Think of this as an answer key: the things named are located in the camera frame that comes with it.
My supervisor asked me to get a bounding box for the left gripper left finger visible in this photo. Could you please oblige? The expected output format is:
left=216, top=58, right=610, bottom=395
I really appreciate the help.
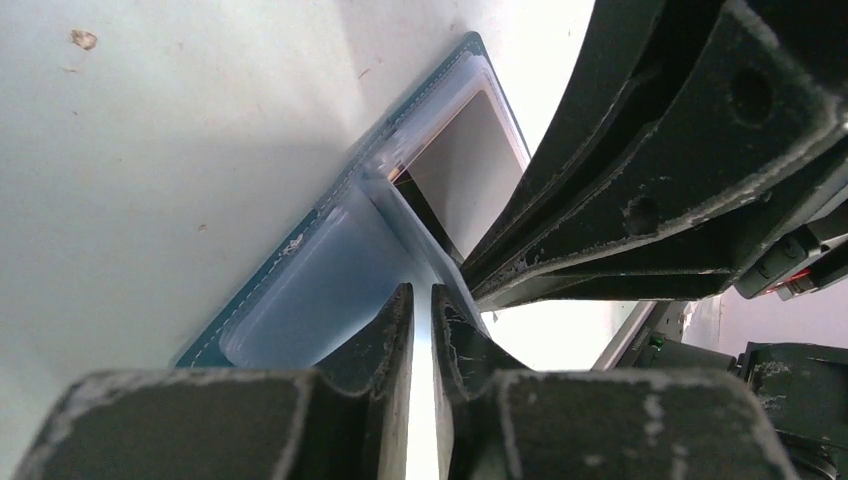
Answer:
left=16, top=283, right=414, bottom=479

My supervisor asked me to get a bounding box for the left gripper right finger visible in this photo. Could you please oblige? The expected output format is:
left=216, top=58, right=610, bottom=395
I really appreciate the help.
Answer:
left=431, top=285, right=797, bottom=479

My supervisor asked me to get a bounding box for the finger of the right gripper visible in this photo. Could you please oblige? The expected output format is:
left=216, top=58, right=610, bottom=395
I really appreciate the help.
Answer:
left=462, top=1, right=722, bottom=272

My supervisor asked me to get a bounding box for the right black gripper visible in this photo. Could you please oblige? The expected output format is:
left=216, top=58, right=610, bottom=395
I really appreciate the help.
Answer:
left=463, top=1, right=847, bottom=308

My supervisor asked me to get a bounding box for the blue card holder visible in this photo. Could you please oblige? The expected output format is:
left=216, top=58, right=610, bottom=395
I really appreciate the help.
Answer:
left=175, top=32, right=528, bottom=369

